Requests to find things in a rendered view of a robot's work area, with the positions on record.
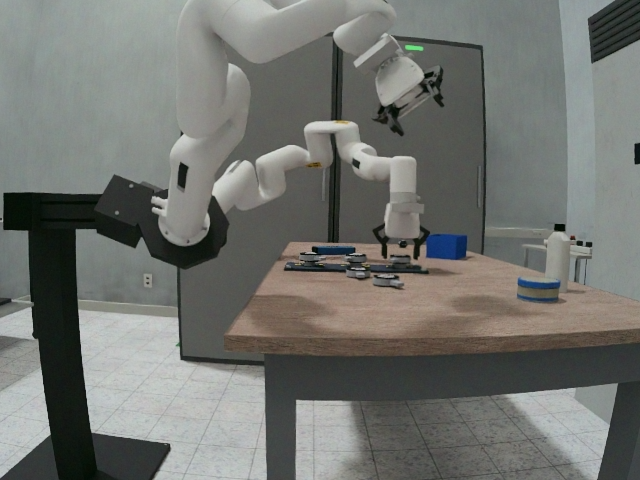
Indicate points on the white plastic bottle with black cap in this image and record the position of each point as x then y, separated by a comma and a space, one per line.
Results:
558, 255

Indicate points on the blue box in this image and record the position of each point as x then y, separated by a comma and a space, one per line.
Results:
452, 247

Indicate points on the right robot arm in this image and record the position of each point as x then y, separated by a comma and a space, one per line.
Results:
260, 34

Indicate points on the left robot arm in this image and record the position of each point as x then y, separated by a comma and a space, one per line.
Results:
271, 167

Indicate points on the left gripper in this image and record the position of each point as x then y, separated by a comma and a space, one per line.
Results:
401, 225

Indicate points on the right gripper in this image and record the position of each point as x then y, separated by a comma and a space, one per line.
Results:
398, 83

